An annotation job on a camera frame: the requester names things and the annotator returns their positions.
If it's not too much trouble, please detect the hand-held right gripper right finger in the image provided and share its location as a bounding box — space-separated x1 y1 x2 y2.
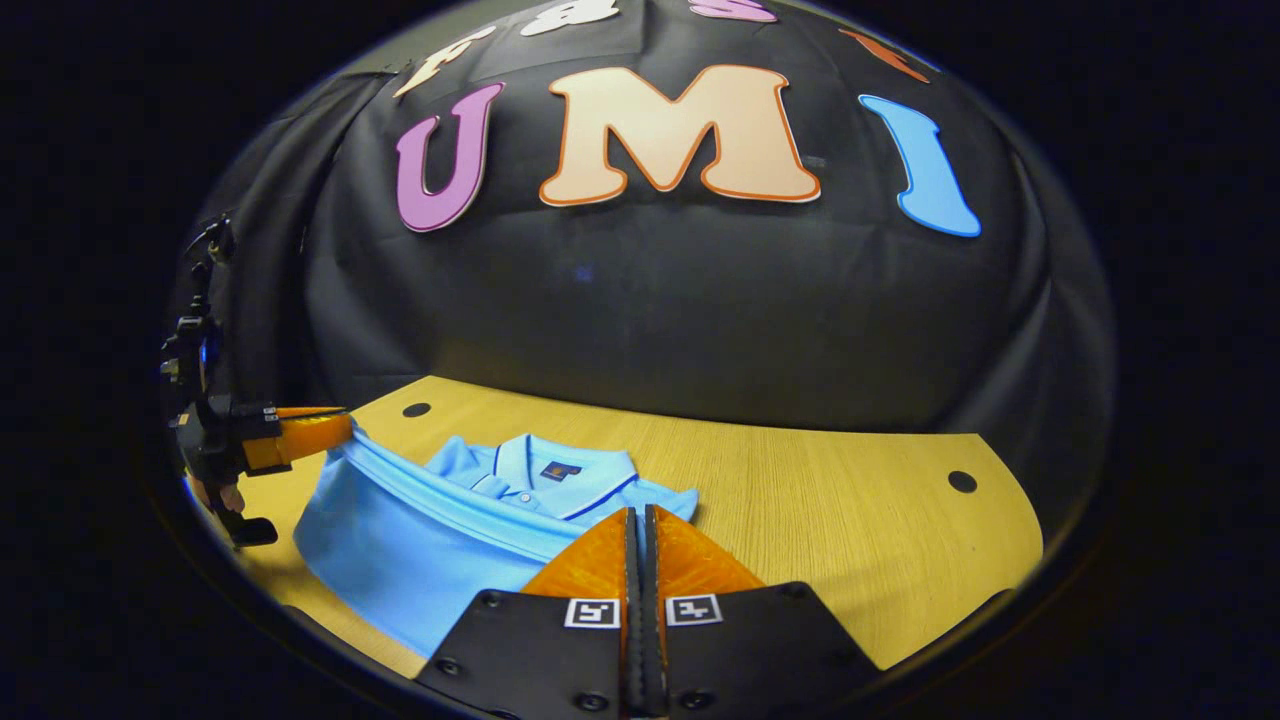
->
644 504 883 720

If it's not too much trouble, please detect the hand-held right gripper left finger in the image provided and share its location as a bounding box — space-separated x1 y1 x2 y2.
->
413 506 642 720

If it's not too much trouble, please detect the light blue T-shirt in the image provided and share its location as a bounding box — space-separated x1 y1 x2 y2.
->
292 424 701 661

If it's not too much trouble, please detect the black backdrop cloth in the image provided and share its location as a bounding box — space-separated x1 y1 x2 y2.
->
168 0 1118 536

